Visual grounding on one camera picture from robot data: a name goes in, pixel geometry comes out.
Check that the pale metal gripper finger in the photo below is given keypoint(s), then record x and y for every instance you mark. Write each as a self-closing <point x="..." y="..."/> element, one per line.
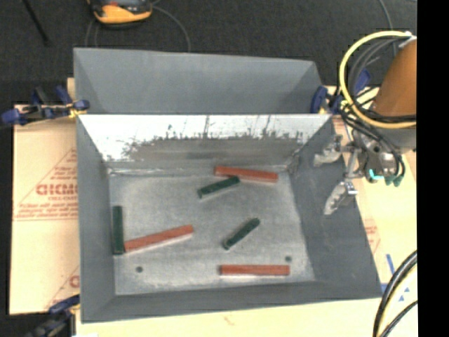
<point x="326" y="156"/>
<point x="336" y="197"/>

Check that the red-brown flat block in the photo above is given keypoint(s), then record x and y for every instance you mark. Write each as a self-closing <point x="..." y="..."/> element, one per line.
<point x="254" y="270"/>
<point x="158" y="238"/>
<point x="245" y="174"/>

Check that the dark green flat block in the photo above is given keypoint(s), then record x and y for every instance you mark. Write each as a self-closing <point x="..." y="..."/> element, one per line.
<point x="241" y="233"/>
<point x="218" y="186"/>
<point x="118" y="230"/>

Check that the grey metal bin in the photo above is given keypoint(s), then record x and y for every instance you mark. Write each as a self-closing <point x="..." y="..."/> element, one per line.
<point x="210" y="223"/>

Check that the brown cardboard board red print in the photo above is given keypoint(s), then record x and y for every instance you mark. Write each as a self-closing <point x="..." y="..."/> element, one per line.
<point x="42" y="223"/>

